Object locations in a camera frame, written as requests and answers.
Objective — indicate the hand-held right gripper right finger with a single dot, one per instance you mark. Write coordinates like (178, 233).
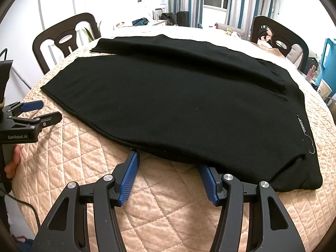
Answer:
(207, 183)

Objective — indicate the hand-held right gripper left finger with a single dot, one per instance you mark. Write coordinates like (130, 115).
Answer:
(130, 176)

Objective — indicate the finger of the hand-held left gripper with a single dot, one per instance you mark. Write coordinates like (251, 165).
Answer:
(48, 119)
(31, 106)

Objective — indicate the black pants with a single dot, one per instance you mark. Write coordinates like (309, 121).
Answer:
(170, 97)

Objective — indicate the person's left hand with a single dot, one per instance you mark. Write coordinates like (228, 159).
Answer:
(14, 162)

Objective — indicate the peach quilted blanket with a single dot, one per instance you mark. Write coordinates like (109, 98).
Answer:
(78, 149)

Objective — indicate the green potted plant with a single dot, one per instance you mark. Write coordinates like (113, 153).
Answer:
(90, 32)

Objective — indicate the dark wooden chair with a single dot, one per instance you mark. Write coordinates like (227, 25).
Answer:
(78, 17)
(296, 42)

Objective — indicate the blue bag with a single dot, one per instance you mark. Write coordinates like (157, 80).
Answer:
(140, 21)

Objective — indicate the white paper cup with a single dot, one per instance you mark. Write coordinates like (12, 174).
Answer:
(324, 89)

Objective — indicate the pink bottle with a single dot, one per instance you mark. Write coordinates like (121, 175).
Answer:
(311, 74)

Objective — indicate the black bag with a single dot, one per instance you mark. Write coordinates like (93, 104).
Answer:
(169, 18)

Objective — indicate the teal thermos jug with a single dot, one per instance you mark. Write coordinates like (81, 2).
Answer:
(329, 57)

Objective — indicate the striped curtain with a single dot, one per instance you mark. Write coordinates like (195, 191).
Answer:
(249, 5)
(187, 0)

